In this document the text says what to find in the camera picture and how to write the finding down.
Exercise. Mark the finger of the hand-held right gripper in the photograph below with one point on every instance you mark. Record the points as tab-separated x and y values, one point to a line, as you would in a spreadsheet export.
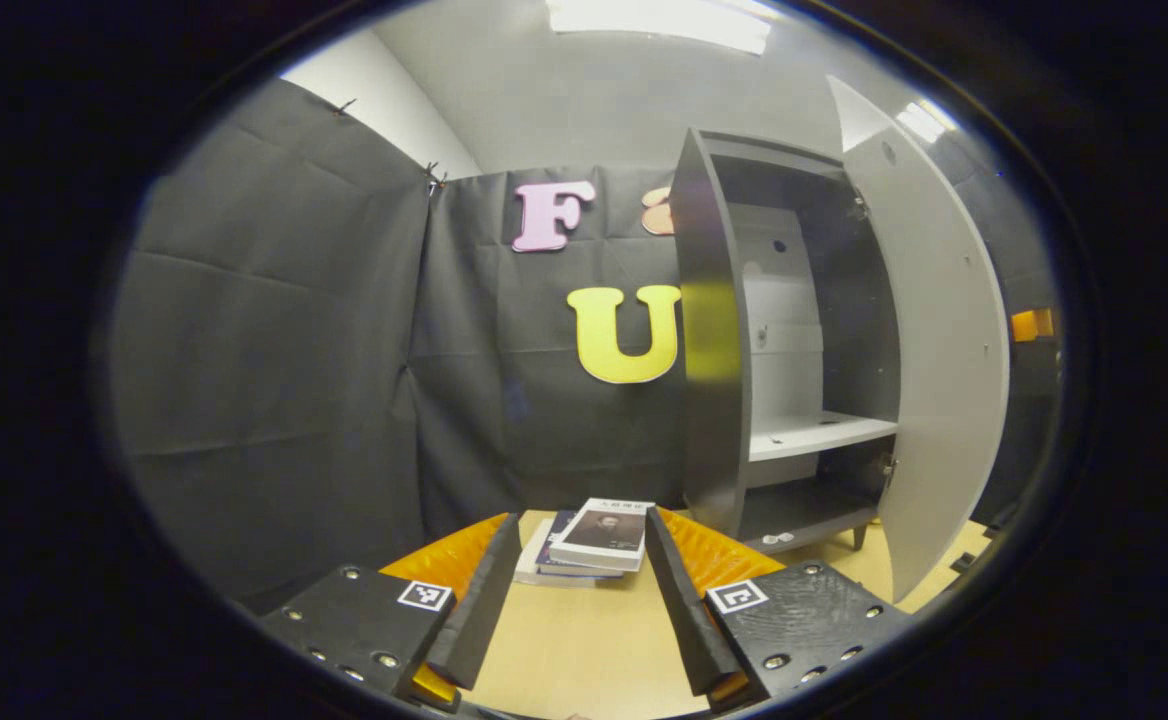
1032	325

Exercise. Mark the light grey cabinet door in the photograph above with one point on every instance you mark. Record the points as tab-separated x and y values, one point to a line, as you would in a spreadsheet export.
944	400

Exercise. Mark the black backdrop cloth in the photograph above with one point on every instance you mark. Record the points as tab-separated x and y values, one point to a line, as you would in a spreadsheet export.
274	350

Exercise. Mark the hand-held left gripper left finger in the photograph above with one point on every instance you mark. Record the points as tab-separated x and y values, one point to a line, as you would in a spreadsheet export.
479	610

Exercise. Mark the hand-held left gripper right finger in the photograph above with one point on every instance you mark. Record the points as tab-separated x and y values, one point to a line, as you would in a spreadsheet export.
689	610

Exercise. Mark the blue covered book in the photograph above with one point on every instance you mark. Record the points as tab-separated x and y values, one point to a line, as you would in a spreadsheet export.
556	545

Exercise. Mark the ceiling light panel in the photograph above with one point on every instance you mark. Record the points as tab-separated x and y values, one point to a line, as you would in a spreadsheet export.
929	120
654	20

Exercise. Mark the book with portrait cover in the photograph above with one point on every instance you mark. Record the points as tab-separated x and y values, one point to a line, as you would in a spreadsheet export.
604	535

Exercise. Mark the white covered book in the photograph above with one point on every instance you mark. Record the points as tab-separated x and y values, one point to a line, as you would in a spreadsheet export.
527	560

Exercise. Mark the metal door hinge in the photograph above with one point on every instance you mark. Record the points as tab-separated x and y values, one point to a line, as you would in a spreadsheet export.
859	207
889	470

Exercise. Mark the dark grey cabinet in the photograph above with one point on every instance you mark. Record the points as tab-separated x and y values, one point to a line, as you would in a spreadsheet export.
709	450

